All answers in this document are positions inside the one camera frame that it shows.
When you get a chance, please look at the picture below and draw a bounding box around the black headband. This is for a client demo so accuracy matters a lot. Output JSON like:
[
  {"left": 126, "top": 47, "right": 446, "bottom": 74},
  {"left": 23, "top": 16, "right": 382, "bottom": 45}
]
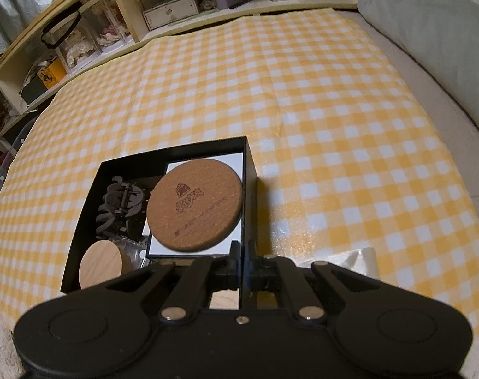
[{"left": 41, "top": 4, "right": 82, "bottom": 46}]

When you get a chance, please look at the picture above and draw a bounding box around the round cork coaster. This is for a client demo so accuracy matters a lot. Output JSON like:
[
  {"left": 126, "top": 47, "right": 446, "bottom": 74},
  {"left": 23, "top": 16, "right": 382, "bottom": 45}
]
[{"left": 146, "top": 162, "right": 243, "bottom": 251}]

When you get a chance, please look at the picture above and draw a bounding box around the yellow checked cloth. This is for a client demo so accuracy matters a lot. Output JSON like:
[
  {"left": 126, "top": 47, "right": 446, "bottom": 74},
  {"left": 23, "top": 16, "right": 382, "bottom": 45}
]
[{"left": 0, "top": 8, "right": 479, "bottom": 334}]

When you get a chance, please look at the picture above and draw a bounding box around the white drawer organizer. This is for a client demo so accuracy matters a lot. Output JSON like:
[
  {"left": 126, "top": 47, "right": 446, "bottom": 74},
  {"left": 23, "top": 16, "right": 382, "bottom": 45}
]
[{"left": 135, "top": 0, "right": 198, "bottom": 30}]

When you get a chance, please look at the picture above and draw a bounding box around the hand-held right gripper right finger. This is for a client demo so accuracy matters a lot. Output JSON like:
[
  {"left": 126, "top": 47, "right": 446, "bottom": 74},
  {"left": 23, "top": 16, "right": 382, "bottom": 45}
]
[{"left": 245, "top": 243, "right": 378, "bottom": 322}]

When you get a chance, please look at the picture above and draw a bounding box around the small glass jar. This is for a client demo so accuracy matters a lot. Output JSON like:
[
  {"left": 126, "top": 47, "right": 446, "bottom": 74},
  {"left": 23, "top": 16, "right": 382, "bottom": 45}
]
[{"left": 117, "top": 239, "right": 150, "bottom": 273}]

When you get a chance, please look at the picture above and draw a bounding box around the round wooden lid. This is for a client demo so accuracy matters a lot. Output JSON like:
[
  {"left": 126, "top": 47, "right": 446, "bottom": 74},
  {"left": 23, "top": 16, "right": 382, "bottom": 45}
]
[{"left": 79, "top": 240, "right": 127, "bottom": 290}]

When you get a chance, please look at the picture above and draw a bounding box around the yellow box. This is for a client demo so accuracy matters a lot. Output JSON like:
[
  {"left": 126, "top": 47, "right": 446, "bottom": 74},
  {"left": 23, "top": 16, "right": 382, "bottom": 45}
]
[{"left": 34, "top": 61, "right": 68, "bottom": 89}]

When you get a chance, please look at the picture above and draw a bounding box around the wooden shelf unit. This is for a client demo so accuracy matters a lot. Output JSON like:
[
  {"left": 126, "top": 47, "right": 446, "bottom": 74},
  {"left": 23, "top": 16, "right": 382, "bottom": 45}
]
[{"left": 0, "top": 0, "right": 374, "bottom": 154}]

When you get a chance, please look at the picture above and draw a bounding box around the grey curtain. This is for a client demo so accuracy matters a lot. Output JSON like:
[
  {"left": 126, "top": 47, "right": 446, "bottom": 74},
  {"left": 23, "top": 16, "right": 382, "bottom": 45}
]
[{"left": 0, "top": 0, "right": 90, "bottom": 54}]

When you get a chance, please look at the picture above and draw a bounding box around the white box with black edge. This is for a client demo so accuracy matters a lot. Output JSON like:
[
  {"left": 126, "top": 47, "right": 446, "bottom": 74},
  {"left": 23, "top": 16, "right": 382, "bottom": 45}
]
[{"left": 147, "top": 160, "right": 246, "bottom": 259}]

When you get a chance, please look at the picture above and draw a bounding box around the dark brown hair claw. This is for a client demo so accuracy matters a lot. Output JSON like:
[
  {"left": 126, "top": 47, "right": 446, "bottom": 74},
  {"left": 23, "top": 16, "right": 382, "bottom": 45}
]
[{"left": 93, "top": 176, "right": 155, "bottom": 241}]

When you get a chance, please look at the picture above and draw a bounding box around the grey pillow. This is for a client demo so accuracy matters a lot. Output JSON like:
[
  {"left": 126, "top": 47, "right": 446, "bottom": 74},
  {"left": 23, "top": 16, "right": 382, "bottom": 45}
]
[{"left": 357, "top": 0, "right": 479, "bottom": 143}]

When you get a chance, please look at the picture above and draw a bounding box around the clear doll display case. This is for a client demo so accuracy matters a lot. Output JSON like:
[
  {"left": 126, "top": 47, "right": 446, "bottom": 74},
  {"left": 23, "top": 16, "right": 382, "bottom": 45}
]
[
  {"left": 58, "top": 12, "right": 98, "bottom": 68},
  {"left": 84, "top": 0, "right": 127, "bottom": 46}
]

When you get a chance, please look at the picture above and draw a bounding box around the dark storage box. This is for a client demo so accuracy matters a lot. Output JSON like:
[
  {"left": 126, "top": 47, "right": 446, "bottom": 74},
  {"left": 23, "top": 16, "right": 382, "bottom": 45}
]
[{"left": 19, "top": 77, "right": 51, "bottom": 105}]

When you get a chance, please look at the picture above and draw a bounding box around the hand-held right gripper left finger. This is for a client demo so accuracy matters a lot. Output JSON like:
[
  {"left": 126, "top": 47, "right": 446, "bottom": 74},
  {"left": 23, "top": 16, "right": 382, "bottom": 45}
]
[{"left": 103, "top": 241, "right": 242, "bottom": 322}]

